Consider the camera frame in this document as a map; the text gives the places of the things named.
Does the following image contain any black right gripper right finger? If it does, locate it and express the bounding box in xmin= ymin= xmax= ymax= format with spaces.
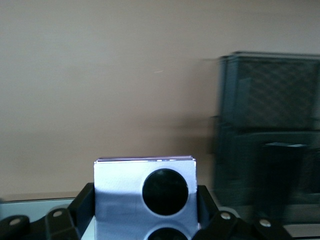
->
xmin=194 ymin=184 xmax=296 ymax=240

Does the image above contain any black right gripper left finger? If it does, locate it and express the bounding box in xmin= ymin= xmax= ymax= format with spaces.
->
xmin=0 ymin=182 xmax=97 ymax=240

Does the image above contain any lavender flip phone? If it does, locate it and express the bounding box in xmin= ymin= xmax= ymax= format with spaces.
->
xmin=93 ymin=156 xmax=200 ymax=240

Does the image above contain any long black smartphone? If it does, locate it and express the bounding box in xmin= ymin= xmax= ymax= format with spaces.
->
xmin=261 ymin=141 xmax=310 ymax=201

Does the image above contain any silver laptop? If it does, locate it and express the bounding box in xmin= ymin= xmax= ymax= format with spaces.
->
xmin=0 ymin=196 xmax=320 ymax=240

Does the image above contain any black wire mesh organizer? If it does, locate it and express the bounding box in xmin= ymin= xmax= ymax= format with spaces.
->
xmin=212 ymin=51 xmax=320 ymax=223

